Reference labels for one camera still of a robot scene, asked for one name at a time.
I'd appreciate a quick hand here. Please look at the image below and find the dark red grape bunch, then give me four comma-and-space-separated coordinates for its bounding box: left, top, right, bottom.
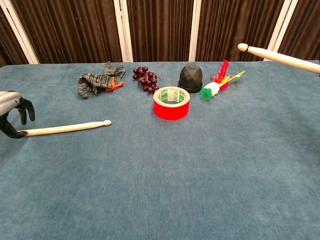
132, 65, 161, 95

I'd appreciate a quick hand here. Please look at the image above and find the colourful feather shuttlecock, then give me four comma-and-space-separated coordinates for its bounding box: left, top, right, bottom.
199, 59, 247, 102

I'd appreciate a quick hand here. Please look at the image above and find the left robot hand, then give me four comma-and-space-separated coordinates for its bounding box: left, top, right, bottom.
0, 90, 36, 139

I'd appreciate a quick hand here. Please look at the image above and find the pale wooden drumstick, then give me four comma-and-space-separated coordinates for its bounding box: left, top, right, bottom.
237, 43, 320, 75
24, 119, 112, 137

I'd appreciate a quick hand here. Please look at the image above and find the blue carpet table cover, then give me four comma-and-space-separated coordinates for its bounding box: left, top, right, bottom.
0, 59, 320, 240

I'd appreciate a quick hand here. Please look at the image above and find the white screen frame post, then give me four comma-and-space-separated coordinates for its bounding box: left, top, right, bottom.
263, 0, 299, 62
188, 0, 202, 62
0, 0, 40, 65
113, 0, 134, 63

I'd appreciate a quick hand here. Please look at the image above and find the brown pleated curtain panel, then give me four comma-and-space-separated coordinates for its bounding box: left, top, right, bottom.
274, 0, 320, 61
196, 0, 286, 62
11, 0, 123, 65
0, 7, 30, 68
121, 0, 195, 63

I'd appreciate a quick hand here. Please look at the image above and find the red tape roll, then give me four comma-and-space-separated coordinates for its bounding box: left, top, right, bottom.
153, 86, 191, 121

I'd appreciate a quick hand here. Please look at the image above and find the black faceted dice cup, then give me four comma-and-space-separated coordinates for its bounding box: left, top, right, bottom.
177, 63, 203, 94

